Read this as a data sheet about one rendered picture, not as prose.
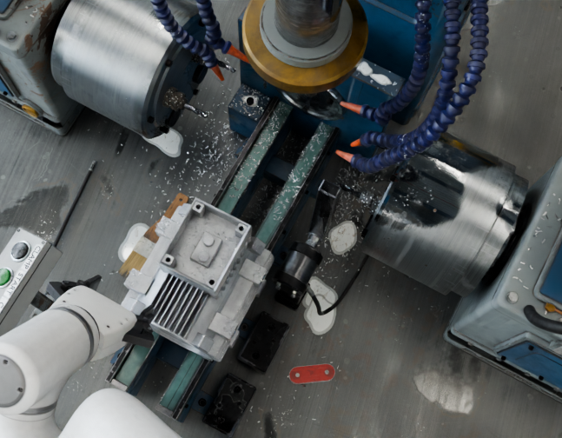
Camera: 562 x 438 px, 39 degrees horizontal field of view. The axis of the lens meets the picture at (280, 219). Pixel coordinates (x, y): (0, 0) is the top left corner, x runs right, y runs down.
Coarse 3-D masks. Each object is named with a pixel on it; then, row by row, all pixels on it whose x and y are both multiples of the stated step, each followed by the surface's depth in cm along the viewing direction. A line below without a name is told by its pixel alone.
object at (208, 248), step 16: (192, 208) 123; (208, 208) 124; (192, 224) 125; (208, 224) 125; (224, 224) 126; (240, 224) 122; (176, 240) 124; (192, 240) 125; (208, 240) 123; (224, 240) 125; (240, 240) 125; (176, 256) 124; (192, 256) 123; (208, 256) 122; (224, 256) 124; (240, 256) 127; (176, 272) 120; (208, 272) 123; (224, 272) 120; (208, 288) 120; (224, 288) 125
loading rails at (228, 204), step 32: (256, 128) 151; (288, 128) 160; (256, 160) 150; (320, 160) 149; (224, 192) 148; (288, 192) 148; (288, 224) 150; (128, 352) 138; (160, 352) 146; (192, 352) 139; (128, 384) 137; (192, 384) 137
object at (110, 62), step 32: (96, 0) 131; (128, 0) 131; (64, 32) 132; (96, 32) 130; (128, 32) 129; (160, 32) 129; (192, 32) 134; (64, 64) 133; (96, 64) 131; (128, 64) 129; (160, 64) 129; (192, 64) 141; (96, 96) 135; (128, 96) 132; (160, 96) 134; (192, 96) 152; (128, 128) 140; (160, 128) 144
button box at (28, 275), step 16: (16, 240) 130; (32, 240) 129; (0, 256) 129; (32, 256) 127; (48, 256) 129; (16, 272) 127; (32, 272) 127; (48, 272) 130; (0, 288) 126; (16, 288) 125; (32, 288) 128; (0, 304) 125; (16, 304) 127; (0, 320) 125; (16, 320) 128; (0, 336) 126
